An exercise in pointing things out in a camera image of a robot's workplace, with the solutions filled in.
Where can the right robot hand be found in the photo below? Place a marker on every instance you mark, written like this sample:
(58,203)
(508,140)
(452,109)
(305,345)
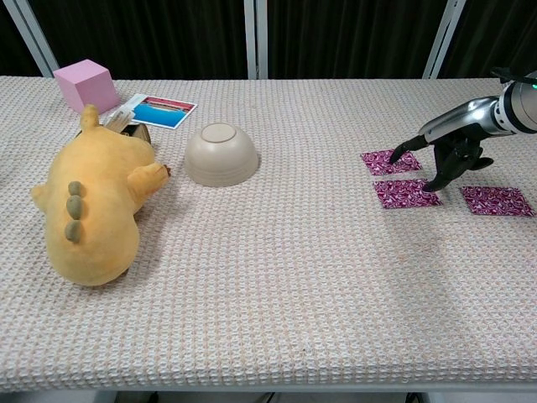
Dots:
(461,119)

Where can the pink patterned card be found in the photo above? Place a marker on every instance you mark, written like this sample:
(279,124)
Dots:
(495,201)
(377,161)
(403,195)

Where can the yellow plush dinosaur toy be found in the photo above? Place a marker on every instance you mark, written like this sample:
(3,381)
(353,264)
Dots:
(96,201)

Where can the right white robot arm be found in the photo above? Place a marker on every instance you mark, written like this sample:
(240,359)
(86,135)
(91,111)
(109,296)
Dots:
(520,109)

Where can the black pleated curtain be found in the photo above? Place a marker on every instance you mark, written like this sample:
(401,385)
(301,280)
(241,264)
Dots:
(147,33)
(348,33)
(503,33)
(8,38)

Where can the beige upturned bowl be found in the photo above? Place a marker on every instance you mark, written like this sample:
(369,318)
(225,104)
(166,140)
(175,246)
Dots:
(220,155)

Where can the beige woven table cloth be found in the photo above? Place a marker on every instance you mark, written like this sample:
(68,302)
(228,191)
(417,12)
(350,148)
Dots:
(268,273)

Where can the blue photo postcard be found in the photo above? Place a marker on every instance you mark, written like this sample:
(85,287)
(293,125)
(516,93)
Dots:
(163,111)

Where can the pink cube block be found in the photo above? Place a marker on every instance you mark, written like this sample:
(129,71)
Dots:
(86,84)

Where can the aluminium frame post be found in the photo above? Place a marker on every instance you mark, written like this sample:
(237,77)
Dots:
(33,42)
(257,38)
(444,38)

